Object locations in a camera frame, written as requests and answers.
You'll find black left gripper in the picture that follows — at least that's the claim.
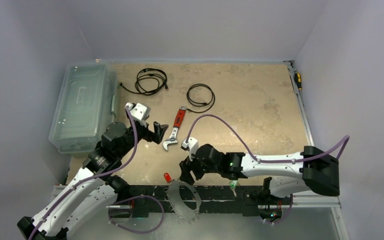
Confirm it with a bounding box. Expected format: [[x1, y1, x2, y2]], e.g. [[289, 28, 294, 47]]
[[116, 114, 167, 158]]

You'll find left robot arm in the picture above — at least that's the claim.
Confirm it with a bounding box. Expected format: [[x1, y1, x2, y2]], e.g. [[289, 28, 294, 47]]
[[17, 120, 168, 240]]

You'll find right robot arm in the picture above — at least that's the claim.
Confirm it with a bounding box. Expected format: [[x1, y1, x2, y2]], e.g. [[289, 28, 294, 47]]
[[179, 144, 340, 204]]

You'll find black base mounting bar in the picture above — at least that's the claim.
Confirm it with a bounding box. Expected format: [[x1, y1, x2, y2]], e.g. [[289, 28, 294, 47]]
[[125, 184, 294, 220]]

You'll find clear plastic storage box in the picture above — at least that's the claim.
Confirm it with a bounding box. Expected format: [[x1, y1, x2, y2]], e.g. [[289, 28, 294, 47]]
[[49, 62, 118, 155]]

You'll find yellow black screwdriver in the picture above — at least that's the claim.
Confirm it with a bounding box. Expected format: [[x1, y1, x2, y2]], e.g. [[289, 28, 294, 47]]
[[293, 72, 302, 91]]

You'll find red handled adjustable wrench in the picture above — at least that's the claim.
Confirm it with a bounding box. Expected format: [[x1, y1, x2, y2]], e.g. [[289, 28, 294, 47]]
[[162, 105, 187, 151]]

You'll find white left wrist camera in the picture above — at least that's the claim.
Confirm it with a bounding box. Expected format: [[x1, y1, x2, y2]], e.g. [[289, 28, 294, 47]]
[[125, 102, 151, 127]]

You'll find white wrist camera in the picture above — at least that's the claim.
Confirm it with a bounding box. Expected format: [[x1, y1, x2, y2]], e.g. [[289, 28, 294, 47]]
[[125, 102, 151, 127], [180, 137, 199, 162]]

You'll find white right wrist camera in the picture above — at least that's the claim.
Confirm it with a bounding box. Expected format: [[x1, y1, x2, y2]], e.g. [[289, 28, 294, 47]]
[[180, 137, 199, 162]]

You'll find small coiled black cable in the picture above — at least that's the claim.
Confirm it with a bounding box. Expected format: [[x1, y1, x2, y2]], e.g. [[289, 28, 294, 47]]
[[186, 83, 216, 114]]

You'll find large coiled black cable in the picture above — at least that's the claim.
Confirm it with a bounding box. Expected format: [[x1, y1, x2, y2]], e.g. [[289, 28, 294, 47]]
[[118, 68, 170, 97]]

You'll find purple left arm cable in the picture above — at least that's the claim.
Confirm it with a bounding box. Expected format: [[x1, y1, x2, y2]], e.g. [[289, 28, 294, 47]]
[[27, 105, 139, 240]]

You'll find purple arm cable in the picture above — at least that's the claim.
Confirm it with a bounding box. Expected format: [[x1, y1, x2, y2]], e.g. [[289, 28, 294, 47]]
[[27, 105, 139, 240], [185, 114, 351, 164]]

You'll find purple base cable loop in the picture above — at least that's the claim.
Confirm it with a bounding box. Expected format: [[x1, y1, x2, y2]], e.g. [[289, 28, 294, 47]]
[[107, 194, 165, 234]]

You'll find aluminium frame rail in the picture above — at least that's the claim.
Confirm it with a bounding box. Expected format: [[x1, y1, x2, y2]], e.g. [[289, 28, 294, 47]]
[[284, 61, 350, 240]]

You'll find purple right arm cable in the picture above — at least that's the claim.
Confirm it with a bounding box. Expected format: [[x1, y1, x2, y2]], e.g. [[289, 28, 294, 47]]
[[185, 114, 351, 164]]

